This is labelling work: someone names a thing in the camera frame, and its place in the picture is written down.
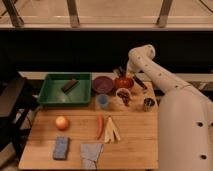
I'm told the metal cup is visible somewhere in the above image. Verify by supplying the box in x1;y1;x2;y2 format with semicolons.
143;98;155;112

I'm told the red chili pepper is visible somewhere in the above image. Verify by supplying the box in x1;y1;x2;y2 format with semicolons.
97;114;104;139

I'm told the dark block in tray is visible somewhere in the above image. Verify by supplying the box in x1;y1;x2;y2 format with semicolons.
61;79;78;93

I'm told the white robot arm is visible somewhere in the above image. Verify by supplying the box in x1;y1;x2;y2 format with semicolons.
127;44;213;171

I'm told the purple bowl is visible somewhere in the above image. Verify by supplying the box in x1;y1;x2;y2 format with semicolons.
92;76;114;94

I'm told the green plastic tray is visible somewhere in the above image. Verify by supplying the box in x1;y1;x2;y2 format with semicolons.
38;73;92;107

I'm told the blue plastic cup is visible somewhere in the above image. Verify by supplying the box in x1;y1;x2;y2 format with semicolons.
96;94;109;109

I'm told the orange apple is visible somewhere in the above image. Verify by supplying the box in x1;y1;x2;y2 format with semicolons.
55;116;69;130

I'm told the red bowl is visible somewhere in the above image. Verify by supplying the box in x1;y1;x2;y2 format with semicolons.
114;77;134;89

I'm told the blue sponge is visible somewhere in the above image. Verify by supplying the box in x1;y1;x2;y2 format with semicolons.
53;137;70;160

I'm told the grey folded cloth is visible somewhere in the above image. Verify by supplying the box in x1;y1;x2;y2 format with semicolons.
81;143;104;170

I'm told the black side chair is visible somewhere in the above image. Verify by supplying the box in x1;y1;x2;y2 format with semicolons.
0;54;38;158

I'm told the wooden cutting board table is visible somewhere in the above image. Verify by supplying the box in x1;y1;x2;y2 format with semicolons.
19;82;158;171

